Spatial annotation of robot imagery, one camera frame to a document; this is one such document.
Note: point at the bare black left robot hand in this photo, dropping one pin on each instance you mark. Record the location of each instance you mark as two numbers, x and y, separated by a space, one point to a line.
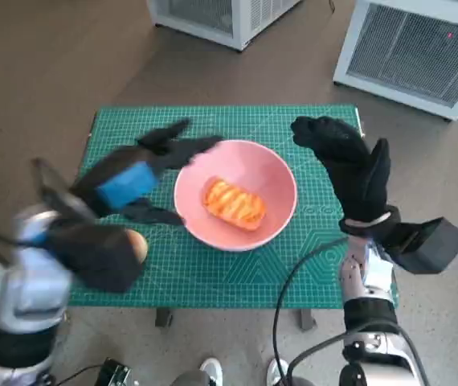
126 187

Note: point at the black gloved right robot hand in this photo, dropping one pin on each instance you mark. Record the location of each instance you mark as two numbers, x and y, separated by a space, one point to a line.
353 173

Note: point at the round toy bread bun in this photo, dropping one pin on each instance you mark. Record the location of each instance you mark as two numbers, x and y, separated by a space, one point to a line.
140 243

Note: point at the pink bowl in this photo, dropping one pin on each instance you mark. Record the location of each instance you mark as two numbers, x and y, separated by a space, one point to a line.
277 189

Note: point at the oblong striped orange toy bread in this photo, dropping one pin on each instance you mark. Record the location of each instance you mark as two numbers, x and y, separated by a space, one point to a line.
233 203

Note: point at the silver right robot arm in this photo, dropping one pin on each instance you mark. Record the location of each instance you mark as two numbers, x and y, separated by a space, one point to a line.
361 281

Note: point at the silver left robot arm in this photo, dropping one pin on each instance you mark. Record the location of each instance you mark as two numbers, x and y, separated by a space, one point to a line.
28 289

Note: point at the green cutting mat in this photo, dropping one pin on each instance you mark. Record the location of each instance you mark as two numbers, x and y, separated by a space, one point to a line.
213 277

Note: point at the large white mesh cabinet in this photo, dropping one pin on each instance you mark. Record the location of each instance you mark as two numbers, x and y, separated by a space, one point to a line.
414 52

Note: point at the dark grey table foot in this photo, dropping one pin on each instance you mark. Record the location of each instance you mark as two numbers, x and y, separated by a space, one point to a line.
306 320
164 317

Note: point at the black device with connector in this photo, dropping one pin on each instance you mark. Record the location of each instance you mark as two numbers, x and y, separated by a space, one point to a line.
112 372

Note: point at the small white mesh cabinet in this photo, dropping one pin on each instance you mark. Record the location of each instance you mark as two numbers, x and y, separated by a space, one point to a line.
245 20

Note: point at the white shoe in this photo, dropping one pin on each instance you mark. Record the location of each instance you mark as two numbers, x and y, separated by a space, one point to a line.
276 374
211 372

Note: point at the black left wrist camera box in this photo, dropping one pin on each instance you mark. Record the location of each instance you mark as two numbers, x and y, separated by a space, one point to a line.
92 257

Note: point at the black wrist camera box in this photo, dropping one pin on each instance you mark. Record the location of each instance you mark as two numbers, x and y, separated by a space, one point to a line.
430 245
92 257

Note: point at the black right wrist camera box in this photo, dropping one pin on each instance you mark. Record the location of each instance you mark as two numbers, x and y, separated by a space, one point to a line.
430 245

